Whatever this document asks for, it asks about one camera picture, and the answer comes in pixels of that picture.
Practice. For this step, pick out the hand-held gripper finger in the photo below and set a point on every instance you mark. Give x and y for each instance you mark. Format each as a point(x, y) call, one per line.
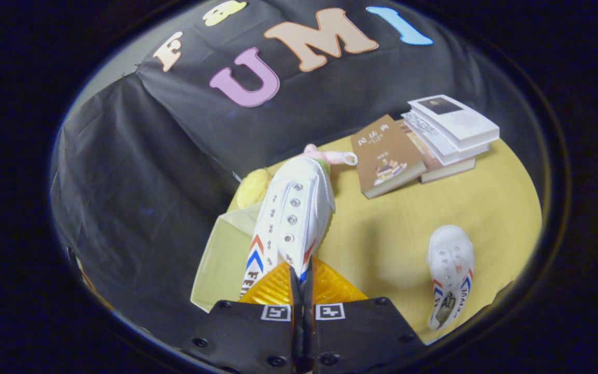
point(295, 322)
point(308, 322)

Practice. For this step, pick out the pale yellow storage box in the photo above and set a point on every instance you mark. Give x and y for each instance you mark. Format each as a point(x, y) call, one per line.
point(226, 254)

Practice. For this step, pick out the white canvas shoe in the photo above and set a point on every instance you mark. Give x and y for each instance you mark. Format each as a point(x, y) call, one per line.
point(450, 259)
point(294, 208)

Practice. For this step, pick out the yellow plush toy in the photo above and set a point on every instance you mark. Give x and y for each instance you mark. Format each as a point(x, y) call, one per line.
point(252, 187)

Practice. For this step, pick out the pink plush toy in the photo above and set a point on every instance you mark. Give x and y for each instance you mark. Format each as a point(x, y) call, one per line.
point(330, 156)

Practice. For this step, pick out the brown cover book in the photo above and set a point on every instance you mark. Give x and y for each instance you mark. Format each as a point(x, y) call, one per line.
point(384, 153)

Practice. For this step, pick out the black backdrop cloth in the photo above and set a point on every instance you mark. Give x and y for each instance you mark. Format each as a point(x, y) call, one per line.
point(174, 156)

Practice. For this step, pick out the tan book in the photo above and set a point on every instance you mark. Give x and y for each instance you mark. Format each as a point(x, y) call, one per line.
point(449, 170)

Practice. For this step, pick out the white patterned book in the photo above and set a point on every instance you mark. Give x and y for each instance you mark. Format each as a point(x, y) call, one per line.
point(436, 143)

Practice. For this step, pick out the white cover book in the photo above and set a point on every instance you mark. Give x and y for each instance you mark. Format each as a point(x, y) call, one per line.
point(460, 122)

